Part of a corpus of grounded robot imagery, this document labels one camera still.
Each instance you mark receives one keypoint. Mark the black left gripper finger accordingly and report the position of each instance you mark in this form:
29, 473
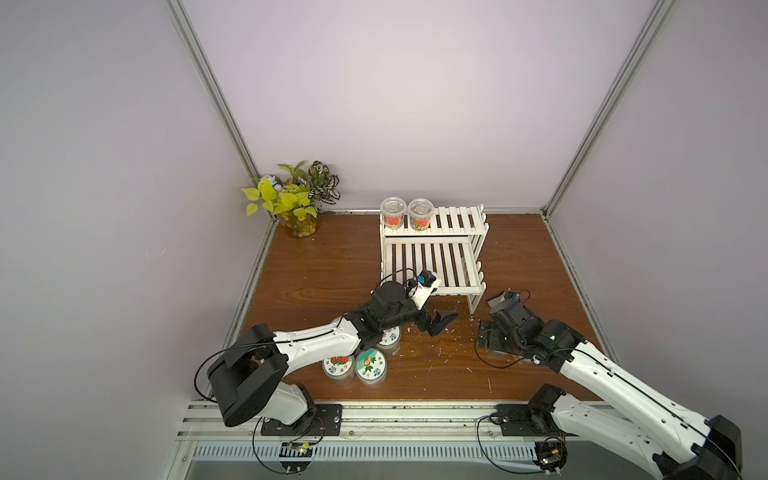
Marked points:
424, 324
441, 319

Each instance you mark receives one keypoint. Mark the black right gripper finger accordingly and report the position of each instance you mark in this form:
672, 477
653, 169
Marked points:
486, 328
489, 341

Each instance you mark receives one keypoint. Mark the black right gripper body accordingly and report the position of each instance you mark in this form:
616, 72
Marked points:
496, 335

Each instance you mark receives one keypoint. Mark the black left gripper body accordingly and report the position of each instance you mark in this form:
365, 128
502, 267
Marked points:
402, 315

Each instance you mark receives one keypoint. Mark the clear container red seeds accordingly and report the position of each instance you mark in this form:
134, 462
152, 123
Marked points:
392, 212

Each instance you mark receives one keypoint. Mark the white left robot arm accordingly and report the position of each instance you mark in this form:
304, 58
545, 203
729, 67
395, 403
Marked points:
247, 378

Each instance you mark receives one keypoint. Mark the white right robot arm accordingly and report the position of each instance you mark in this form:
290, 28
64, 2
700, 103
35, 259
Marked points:
657, 434

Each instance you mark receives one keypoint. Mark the white wooden slatted shelf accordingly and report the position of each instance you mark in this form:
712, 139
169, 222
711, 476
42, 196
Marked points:
449, 247

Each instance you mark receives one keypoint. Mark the jar with orange flower lid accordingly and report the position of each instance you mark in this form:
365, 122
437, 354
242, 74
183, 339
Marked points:
371, 368

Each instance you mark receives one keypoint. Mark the jar with strawberry lid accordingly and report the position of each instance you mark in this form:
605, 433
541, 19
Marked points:
339, 369

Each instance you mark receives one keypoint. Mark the right controller board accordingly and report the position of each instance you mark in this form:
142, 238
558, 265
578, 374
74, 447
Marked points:
551, 454

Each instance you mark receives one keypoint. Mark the controller board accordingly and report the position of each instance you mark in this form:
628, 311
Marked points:
295, 457
551, 454

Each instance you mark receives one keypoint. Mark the green potted plant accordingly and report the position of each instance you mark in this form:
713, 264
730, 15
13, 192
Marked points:
294, 202

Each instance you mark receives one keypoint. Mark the left controller board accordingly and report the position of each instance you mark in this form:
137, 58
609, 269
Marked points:
295, 457

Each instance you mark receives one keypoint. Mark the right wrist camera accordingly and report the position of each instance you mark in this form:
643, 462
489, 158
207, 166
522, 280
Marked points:
504, 296

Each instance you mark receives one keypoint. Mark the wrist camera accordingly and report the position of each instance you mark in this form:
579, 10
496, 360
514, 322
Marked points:
504, 296
421, 287

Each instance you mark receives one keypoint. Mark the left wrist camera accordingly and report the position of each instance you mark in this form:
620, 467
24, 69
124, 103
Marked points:
421, 287

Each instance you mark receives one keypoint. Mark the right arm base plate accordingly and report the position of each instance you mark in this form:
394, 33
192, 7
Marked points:
524, 420

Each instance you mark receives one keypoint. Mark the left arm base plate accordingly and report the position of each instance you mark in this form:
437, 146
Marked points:
321, 420

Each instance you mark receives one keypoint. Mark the aluminium front rail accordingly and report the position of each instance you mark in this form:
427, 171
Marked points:
363, 420

